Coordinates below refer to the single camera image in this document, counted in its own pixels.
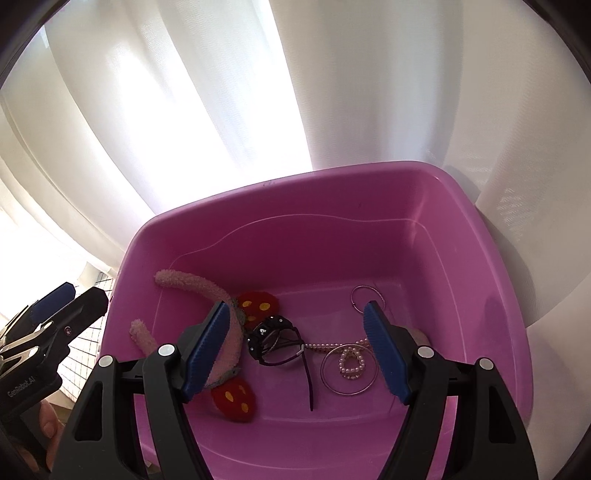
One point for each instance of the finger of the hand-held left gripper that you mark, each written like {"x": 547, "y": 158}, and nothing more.
{"x": 51, "y": 301}
{"x": 78, "y": 316}

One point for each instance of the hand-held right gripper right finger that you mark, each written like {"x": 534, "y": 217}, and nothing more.
{"x": 385, "y": 350}

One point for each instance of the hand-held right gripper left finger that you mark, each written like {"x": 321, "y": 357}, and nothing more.
{"x": 207, "y": 350}

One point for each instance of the large thin silver bangle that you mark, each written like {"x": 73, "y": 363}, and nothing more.
{"x": 323, "y": 369}

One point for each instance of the small silver hoop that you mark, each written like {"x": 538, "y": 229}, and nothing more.
{"x": 367, "y": 286}

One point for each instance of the pink plastic bin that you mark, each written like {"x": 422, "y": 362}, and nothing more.
{"x": 323, "y": 240}

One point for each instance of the person's left hand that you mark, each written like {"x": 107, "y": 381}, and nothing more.
{"x": 51, "y": 429}

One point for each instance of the pink fuzzy mushroom headband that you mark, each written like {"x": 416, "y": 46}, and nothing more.
{"x": 184, "y": 281}

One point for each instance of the black eyeglasses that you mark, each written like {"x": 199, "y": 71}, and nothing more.
{"x": 308, "y": 383}

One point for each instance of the white curtain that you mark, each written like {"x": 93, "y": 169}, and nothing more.
{"x": 231, "y": 92}

